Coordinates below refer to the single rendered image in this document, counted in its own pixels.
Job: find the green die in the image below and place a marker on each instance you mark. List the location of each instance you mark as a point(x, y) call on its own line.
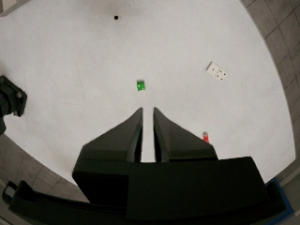
point(141, 86)

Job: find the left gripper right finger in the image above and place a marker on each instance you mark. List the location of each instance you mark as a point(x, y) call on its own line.
point(177, 143)

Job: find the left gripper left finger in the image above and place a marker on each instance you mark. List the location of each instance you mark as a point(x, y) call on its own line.
point(118, 142)

